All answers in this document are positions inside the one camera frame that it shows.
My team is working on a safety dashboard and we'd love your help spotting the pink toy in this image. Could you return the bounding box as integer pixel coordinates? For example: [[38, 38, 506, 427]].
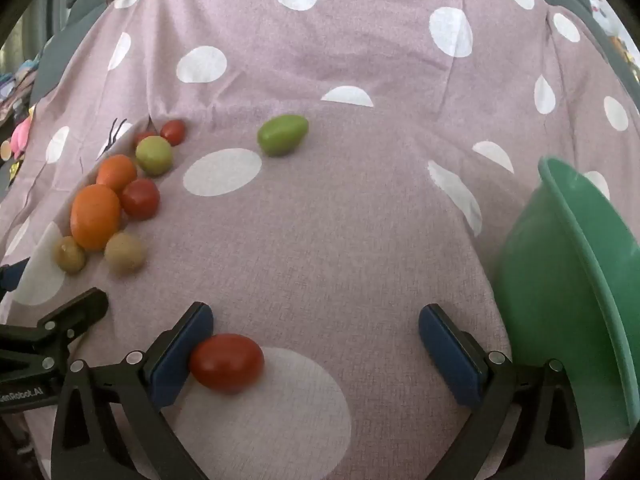
[[10, 117, 33, 161]]

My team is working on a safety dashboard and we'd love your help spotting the grey sofa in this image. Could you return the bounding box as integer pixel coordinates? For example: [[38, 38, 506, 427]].
[[30, 0, 640, 111]]

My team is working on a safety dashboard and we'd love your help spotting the oval green tomato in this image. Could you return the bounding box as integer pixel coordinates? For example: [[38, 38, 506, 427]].
[[257, 114, 310, 157]]

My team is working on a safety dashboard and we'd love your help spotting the brownish green tomato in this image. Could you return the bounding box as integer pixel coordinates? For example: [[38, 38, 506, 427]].
[[104, 231, 147, 275], [52, 236, 87, 275]]

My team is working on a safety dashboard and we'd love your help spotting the round red tomato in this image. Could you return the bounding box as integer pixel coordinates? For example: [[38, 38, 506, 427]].
[[120, 178, 162, 221]]

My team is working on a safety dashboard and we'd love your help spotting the pink polka dot blanket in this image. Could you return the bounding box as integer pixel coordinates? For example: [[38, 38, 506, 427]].
[[0, 0, 640, 480]]

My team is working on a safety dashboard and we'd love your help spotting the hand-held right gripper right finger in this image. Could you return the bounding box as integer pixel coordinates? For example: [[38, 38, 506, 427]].
[[417, 303, 586, 480]]

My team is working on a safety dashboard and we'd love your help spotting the oval red tomato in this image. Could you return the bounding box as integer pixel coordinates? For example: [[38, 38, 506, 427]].
[[189, 333, 265, 394]]

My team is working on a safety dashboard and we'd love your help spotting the colourful printed cloth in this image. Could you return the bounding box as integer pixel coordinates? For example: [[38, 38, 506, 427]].
[[575, 0, 640, 86]]

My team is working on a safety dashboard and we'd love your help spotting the green plastic bowl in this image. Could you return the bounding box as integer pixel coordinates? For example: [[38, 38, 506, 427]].
[[492, 156, 640, 448]]

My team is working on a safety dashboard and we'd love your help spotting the pile of colourful toys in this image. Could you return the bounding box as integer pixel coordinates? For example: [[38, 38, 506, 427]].
[[0, 57, 42, 121]]

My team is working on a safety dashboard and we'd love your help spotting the small orange tomato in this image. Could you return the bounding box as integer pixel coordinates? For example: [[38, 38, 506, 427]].
[[96, 154, 138, 192]]

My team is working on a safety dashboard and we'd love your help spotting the large orange tomato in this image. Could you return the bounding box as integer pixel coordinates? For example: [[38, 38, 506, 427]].
[[70, 184, 122, 251]]

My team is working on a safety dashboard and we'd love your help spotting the yellow-green tomato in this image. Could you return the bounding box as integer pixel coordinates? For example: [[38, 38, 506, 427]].
[[135, 136, 174, 177]]

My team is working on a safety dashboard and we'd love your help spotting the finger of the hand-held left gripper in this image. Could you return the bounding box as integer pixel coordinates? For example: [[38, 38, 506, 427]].
[[0, 257, 30, 306], [0, 287, 109, 376]]

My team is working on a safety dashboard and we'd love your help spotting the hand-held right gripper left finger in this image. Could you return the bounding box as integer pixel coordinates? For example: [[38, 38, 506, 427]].
[[50, 301, 216, 480]]

